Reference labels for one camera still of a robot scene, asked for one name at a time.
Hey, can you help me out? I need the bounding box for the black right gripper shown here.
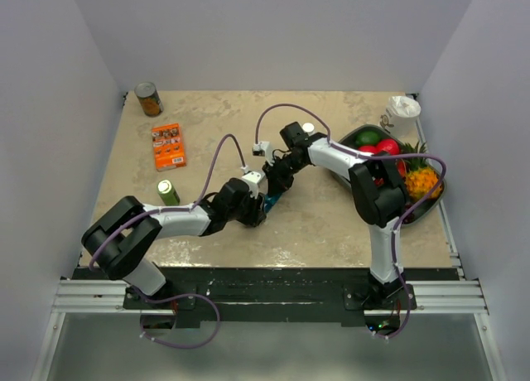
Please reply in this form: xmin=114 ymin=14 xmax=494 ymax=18
xmin=263 ymin=154 xmax=307 ymax=199

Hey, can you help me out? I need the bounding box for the teal weekly pill organizer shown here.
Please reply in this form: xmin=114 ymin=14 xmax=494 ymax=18
xmin=263 ymin=193 xmax=282 ymax=215

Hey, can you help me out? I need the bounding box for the green pill bottle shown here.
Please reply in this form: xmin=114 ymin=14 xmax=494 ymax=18
xmin=157 ymin=180 xmax=181 ymax=206

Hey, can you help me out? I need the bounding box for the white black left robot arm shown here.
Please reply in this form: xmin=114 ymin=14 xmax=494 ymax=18
xmin=81 ymin=171 xmax=266 ymax=308

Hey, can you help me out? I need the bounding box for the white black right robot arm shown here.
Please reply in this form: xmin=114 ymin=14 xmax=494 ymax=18
xmin=253 ymin=123 xmax=407 ymax=309

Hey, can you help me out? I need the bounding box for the white cap pill bottle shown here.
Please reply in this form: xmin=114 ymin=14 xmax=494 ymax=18
xmin=302 ymin=123 xmax=315 ymax=134

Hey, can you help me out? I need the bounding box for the red apple left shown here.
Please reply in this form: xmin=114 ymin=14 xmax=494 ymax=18
xmin=359 ymin=145 xmax=378 ymax=154

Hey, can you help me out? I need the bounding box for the red apple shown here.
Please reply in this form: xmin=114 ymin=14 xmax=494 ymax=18
xmin=359 ymin=145 xmax=378 ymax=154
xmin=376 ymin=138 xmax=401 ymax=156

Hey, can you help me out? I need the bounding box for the orange cardboard box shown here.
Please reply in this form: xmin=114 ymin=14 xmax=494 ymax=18
xmin=152 ymin=123 xmax=187 ymax=171

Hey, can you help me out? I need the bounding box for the green apple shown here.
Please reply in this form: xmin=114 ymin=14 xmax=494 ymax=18
xmin=355 ymin=130 xmax=381 ymax=147

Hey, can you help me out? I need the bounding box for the red apple right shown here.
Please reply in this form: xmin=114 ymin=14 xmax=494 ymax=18
xmin=376 ymin=138 xmax=401 ymax=156

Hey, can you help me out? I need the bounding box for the white paper cup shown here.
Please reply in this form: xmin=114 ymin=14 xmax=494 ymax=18
xmin=379 ymin=95 xmax=422 ymax=137

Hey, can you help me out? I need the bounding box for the grey fruit tray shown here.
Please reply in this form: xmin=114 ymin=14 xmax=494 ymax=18
xmin=339 ymin=124 xmax=445 ymax=225

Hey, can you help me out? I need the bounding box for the small pineapple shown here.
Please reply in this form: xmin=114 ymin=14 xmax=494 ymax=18
xmin=400 ymin=142 xmax=443 ymax=203

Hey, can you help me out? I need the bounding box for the tin food can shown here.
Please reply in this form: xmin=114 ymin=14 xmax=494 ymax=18
xmin=134 ymin=82 xmax=163 ymax=117

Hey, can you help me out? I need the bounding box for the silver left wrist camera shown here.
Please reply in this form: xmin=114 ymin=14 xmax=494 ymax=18
xmin=241 ymin=171 xmax=264 ymax=189

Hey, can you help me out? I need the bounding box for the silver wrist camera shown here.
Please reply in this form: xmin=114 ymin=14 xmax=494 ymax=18
xmin=241 ymin=171 xmax=264 ymax=189
xmin=252 ymin=141 xmax=273 ymax=157

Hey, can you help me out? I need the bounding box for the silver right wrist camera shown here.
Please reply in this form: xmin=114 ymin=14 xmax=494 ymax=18
xmin=252 ymin=141 xmax=273 ymax=157

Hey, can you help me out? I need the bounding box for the black table edge rail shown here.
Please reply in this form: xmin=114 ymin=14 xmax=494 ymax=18
xmin=70 ymin=266 xmax=467 ymax=330

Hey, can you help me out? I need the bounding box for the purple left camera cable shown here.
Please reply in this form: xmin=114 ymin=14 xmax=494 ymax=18
xmin=88 ymin=133 xmax=249 ymax=272

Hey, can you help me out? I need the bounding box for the purple camera cable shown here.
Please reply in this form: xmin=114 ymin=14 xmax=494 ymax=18
xmin=88 ymin=133 xmax=249 ymax=272
xmin=253 ymin=103 xmax=448 ymax=274

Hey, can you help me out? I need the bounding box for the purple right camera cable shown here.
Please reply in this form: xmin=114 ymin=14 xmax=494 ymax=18
xmin=253 ymin=103 xmax=448 ymax=274

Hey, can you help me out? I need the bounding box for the aluminium frame rail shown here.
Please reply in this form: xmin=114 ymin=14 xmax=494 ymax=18
xmin=31 ymin=280 xmax=508 ymax=380

